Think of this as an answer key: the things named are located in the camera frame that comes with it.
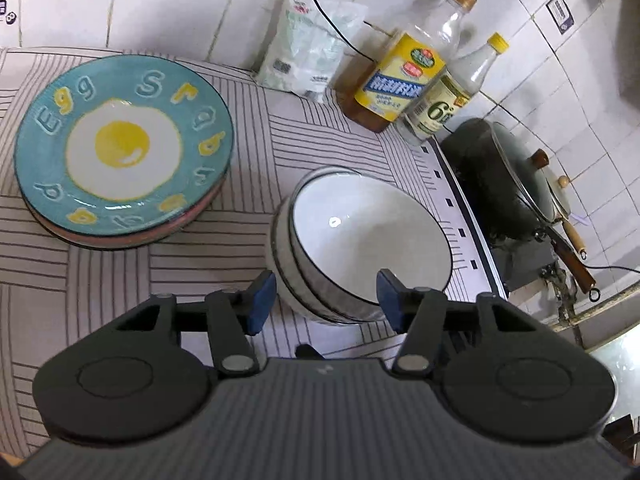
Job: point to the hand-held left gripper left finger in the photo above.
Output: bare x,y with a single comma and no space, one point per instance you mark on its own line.
262,302

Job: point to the white bowl black rim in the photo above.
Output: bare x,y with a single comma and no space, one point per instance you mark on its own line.
330,321
281,240
370,225

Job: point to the clear vinegar bottle yellow cap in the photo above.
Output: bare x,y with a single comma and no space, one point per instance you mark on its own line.
440,105

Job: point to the metal gas valve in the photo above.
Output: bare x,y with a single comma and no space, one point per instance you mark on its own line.
562,295

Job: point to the grey gas stove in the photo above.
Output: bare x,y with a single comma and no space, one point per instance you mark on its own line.
525,265

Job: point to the teal fried egg plate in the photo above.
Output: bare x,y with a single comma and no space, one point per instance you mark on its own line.
125,145

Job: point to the white carrot bunny plate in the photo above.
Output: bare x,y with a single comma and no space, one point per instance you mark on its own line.
202,212

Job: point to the dark wok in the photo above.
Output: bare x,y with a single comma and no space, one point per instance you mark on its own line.
480,175

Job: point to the cooking oil bottle yellow label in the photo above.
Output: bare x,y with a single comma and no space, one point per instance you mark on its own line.
395,80

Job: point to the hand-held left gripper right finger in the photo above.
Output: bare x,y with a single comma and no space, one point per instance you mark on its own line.
387,297

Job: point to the wall sticker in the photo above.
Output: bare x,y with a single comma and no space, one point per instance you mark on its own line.
560,14

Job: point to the glass lid wooden knob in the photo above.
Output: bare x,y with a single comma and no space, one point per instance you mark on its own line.
525,180

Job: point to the striped tablecloth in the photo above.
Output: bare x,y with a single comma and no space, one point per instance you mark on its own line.
310,145

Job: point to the white plastic bag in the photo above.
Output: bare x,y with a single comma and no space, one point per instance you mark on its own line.
305,45

